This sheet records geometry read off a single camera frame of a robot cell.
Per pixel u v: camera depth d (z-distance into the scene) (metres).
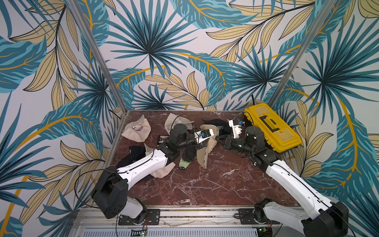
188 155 0.93
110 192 0.41
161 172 0.86
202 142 0.65
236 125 0.66
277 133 0.87
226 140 0.67
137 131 1.06
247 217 0.75
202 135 0.60
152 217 0.73
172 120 1.07
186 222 0.73
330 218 0.38
